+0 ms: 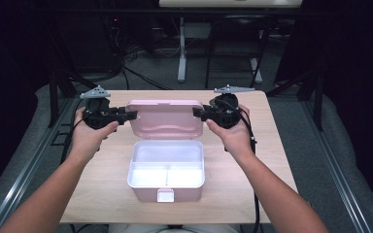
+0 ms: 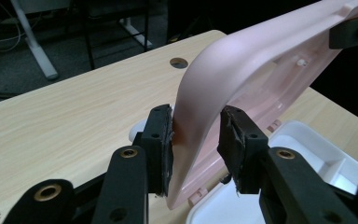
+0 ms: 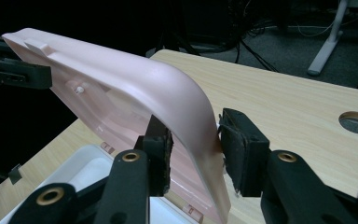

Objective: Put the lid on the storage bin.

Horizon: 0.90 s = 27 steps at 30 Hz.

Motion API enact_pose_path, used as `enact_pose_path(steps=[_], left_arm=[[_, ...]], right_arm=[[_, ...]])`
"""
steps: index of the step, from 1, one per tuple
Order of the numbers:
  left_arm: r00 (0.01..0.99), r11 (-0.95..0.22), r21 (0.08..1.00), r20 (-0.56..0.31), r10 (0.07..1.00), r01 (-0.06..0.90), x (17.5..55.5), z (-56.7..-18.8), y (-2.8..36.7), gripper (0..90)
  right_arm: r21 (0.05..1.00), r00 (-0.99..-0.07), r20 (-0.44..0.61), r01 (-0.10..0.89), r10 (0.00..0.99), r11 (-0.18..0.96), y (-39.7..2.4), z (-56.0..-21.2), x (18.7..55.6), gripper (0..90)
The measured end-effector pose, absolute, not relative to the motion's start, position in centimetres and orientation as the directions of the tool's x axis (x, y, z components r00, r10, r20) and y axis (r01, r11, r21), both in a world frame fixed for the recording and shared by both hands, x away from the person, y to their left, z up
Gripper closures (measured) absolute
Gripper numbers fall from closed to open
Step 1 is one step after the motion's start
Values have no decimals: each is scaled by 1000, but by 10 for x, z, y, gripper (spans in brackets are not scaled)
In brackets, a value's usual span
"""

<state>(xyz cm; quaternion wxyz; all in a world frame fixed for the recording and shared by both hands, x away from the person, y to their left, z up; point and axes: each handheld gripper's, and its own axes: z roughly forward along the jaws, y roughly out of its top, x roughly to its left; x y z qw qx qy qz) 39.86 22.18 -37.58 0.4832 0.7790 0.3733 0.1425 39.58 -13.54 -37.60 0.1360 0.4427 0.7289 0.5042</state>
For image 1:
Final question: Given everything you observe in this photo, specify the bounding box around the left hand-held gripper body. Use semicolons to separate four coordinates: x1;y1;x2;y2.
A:
79;84;126;131

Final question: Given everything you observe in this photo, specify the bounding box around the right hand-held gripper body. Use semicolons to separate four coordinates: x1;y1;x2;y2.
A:
206;83;256;130

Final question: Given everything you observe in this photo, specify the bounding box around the pink box lid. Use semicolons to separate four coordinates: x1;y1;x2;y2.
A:
124;99;205;140

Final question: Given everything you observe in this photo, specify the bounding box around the white divided tray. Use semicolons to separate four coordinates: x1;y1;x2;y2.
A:
127;139;206;189

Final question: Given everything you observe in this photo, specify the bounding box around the pink storage box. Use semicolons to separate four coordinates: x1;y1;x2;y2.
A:
126;139;206;204

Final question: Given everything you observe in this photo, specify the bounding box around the person's right hand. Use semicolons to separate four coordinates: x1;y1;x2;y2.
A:
205;104;257;160

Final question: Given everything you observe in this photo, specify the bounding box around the person's left hand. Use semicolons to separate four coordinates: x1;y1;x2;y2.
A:
70;107;120;163

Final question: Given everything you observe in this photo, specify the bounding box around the black metal stand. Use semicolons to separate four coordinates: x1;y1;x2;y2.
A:
266;68;325;132
48;66;105;129

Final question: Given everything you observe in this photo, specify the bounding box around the black chair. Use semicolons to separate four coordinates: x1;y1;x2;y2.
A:
204;15;272;90

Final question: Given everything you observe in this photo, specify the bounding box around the white desk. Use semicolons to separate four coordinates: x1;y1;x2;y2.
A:
158;0;304;84

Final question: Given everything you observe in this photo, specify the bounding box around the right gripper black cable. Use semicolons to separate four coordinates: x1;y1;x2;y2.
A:
221;98;260;233

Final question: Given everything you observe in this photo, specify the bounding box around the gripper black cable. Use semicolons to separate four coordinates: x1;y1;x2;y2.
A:
59;99;86;164
221;98;260;233

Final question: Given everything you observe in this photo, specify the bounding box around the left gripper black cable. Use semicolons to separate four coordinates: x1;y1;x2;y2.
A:
59;99;86;164

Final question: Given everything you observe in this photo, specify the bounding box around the floor cables bundle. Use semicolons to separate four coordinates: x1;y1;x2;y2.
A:
108;17;173;91

